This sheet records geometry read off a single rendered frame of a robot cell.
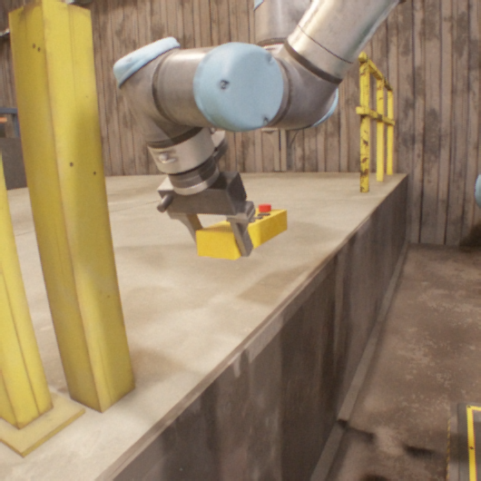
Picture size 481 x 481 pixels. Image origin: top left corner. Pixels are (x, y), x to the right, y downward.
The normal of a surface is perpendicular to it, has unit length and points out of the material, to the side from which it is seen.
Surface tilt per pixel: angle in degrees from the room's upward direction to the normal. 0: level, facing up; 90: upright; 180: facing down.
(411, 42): 90
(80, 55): 90
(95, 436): 0
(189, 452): 90
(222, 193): 120
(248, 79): 99
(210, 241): 90
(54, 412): 0
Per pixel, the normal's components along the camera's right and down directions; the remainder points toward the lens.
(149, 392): -0.05, -0.97
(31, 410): 0.88, 0.07
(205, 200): -0.38, 0.69
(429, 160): -0.47, 0.24
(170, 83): -0.69, 0.17
